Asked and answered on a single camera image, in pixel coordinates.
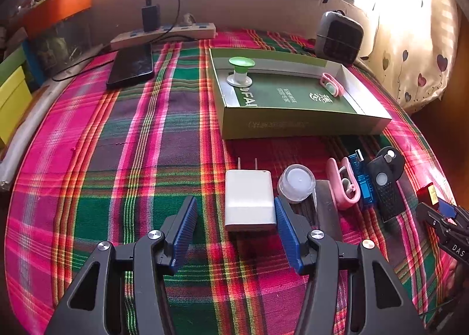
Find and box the grey rectangular block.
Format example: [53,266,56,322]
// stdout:
[314,180,344,242]

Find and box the black charger adapter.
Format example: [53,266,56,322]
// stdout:
[142,4,161,33]

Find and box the beige power strip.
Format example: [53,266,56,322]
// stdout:
[110,22,217,52]

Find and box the green cardboard box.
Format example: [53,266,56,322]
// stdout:
[209,47,393,140]

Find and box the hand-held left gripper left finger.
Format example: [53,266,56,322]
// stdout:
[44,196,198,335]

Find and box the plaid cloth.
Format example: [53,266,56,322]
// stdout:
[4,29,469,335]

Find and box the black rectangular remote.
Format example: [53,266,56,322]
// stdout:
[367,159,405,223]

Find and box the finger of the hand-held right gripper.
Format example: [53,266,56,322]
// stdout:
[416,202,459,243]
[437,198,469,230]

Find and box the white charger adapter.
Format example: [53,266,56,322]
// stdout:
[225,157,276,233]

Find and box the clear storage container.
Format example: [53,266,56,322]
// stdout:
[27,14,94,77]

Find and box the yellow box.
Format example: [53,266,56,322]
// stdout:
[0,66,33,145]

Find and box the black smartphone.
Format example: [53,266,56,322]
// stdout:
[106,46,155,89]

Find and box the small pink clip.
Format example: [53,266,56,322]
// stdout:
[320,73,345,98]

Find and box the black charger cable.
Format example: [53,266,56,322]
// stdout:
[51,0,182,82]

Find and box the black oval remote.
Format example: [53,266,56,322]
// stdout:
[377,146,406,178]

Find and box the clear round jar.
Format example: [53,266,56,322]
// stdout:
[277,164,316,204]

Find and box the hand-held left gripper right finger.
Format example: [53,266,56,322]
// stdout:
[274,196,427,335]

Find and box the heart print curtain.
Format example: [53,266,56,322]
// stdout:
[361,0,460,114]

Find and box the green suction cup holder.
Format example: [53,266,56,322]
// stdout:
[225,57,256,86]

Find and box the orange plastic bin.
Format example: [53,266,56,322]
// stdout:
[20,0,92,38]

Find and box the blue usb module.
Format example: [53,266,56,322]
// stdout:
[346,149,378,208]

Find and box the grey desk fan heater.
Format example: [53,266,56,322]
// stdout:
[315,11,364,66]

